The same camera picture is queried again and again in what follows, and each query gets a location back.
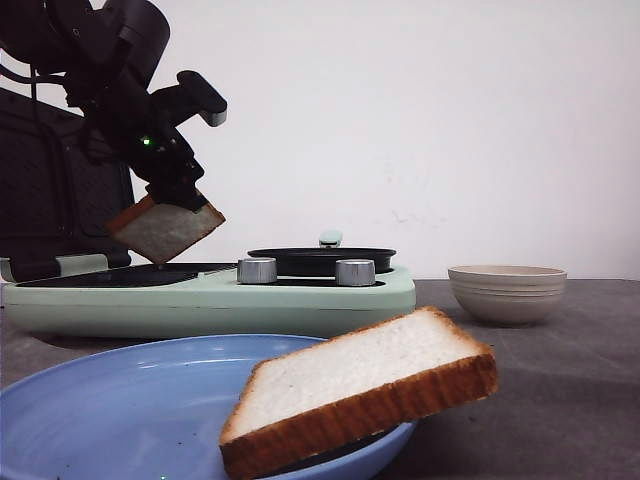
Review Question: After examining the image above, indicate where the black frying pan green handle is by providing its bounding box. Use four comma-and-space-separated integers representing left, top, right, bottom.
247, 230, 397, 277

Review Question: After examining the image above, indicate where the silver control knob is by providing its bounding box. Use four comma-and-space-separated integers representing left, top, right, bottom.
335, 259, 376, 287
237, 257, 278, 285

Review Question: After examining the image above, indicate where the white bread slice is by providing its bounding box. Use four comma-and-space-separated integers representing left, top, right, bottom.
219, 306, 498, 479
106, 195, 226, 264

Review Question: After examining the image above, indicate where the left silver control knob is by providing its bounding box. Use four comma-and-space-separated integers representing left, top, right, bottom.
237, 257, 278, 285

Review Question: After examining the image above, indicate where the right silver control knob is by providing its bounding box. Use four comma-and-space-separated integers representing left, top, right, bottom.
335, 259, 376, 287

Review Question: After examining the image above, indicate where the mint green hinged lid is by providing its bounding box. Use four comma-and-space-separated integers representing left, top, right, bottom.
1, 90, 134, 282

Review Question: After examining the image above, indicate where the mint green breakfast maker base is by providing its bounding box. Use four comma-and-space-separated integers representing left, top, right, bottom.
3, 263, 416, 339

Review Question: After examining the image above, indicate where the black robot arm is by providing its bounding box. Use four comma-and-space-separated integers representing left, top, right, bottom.
1, 1, 227, 211

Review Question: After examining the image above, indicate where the blue plate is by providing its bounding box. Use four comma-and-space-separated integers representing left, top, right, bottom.
0, 333, 419, 480

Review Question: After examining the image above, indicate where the beige ceramic bowl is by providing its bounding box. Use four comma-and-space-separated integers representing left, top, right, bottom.
448, 265, 567, 325

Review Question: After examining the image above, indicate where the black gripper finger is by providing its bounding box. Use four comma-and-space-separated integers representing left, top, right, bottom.
177, 159, 207, 212
145, 175, 181, 204

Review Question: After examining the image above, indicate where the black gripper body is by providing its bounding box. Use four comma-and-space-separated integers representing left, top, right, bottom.
65, 70, 228, 185

